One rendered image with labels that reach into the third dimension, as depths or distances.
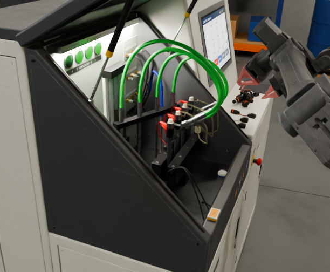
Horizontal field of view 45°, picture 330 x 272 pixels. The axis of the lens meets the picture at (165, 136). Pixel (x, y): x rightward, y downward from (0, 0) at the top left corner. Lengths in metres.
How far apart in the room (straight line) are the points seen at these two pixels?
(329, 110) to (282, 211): 2.34
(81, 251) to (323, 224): 1.94
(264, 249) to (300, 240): 0.27
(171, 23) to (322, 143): 1.14
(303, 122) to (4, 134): 0.97
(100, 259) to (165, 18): 0.99
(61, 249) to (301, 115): 1.05
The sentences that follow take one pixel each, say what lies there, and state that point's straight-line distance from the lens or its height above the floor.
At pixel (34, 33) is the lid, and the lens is 1.14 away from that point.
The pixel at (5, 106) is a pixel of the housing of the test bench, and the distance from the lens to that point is 1.33.
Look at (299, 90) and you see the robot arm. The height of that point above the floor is 1.50.
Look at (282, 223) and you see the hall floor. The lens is 2.91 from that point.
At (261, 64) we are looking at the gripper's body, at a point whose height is 1.42.
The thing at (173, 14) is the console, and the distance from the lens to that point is 1.71.
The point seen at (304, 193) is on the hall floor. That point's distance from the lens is 3.27.
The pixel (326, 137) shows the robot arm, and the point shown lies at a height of 1.46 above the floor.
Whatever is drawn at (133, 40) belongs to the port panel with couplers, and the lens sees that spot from 1.71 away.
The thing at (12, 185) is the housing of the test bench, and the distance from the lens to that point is 1.48.
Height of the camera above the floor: 1.75
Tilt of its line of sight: 27 degrees down
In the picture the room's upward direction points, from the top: 2 degrees clockwise
